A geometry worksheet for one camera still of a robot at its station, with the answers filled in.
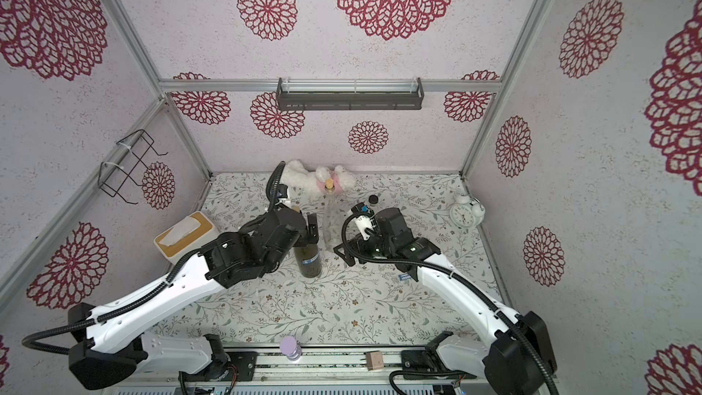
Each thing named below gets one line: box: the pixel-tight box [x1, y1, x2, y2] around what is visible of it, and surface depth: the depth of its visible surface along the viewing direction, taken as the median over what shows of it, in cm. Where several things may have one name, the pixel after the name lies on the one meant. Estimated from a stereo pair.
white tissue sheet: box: [159, 215, 202, 246], surface depth 97 cm
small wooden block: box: [365, 351, 385, 371], surface depth 74 cm
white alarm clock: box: [449, 193, 486, 228], surface depth 99 cm
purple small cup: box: [279, 335, 303, 362], surface depth 71 cm
